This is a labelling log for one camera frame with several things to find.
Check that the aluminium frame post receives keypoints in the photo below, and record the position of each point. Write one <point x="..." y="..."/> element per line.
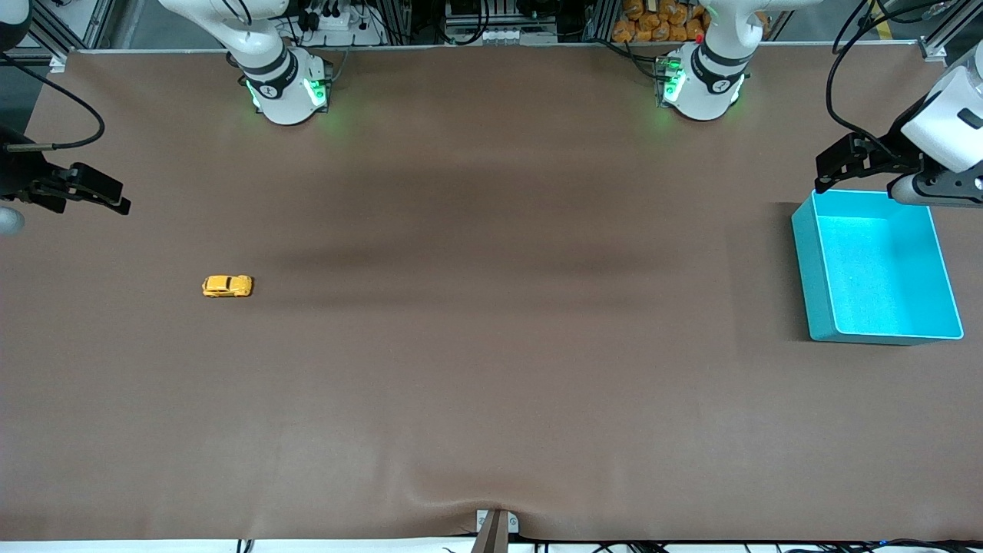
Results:
<point x="69" y="34"/>
<point x="941" y="38"/>

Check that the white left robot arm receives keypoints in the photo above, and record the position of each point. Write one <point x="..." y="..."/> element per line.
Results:
<point x="710" y="77"/>

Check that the white power strip with plugs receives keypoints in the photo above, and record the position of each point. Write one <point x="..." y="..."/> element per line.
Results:
<point x="338" y="23"/>

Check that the teal plastic storage box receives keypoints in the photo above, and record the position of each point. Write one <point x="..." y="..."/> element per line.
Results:
<point x="875" y="261"/>

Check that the yellow beetle toy car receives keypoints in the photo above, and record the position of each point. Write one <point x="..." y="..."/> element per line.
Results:
<point x="227" y="286"/>

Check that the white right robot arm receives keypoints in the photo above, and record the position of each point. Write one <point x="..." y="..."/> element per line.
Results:
<point x="284" y="84"/>

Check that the brown table mat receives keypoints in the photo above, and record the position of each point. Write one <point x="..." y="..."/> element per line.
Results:
<point x="491" y="346"/>

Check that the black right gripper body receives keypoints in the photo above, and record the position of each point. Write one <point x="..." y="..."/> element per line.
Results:
<point x="14" y="173"/>

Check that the long white socket strip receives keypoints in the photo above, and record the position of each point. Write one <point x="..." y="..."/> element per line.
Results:
<point x="499" y="35"/>

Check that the metal table clamp bracket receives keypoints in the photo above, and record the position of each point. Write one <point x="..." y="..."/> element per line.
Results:
<point x="495" y="530"/>

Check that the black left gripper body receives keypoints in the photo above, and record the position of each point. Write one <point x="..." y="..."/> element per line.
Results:
<point x="891" y="146"/>

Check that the orange packaged goods pile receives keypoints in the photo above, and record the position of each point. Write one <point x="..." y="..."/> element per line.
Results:
<point x="653" y="23"/>

